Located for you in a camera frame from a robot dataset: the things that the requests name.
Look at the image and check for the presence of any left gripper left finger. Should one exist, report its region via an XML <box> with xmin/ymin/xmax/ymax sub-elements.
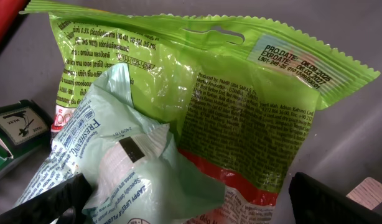
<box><xmin>0</xmin><ymin>174</ymin><xmax>93</xmax><ymax>224</ymax></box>

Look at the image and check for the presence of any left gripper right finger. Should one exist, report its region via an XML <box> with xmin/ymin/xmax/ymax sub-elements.
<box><xmin>289</xmin><ymin>172</ymin><xmax>382</xmax><ymax>224</ymax></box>

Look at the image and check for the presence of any pale green wipes packet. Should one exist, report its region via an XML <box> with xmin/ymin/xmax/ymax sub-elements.
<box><xmin>17</xmin><ymin>63</ymin><xmax>225</xmax><ymax>223</ymax></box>

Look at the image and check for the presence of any dark green small box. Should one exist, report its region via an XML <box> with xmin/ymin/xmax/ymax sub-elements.
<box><xmin>0</xmin><ymin>100</ymin><xmax>53</xmax><ymax>179</ymax></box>

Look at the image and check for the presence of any green snack bag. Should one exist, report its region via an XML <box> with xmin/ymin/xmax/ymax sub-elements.
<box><xmin>24</xmin><ymin>1</ymin><xmax>379</xmax><ymax>223</ymax></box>

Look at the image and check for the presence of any red snack packet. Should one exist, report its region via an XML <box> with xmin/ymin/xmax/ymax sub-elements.
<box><xmin>0</xmin><ymin>0</ymin><xmax>29</xmax><ymax>49</ymax></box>

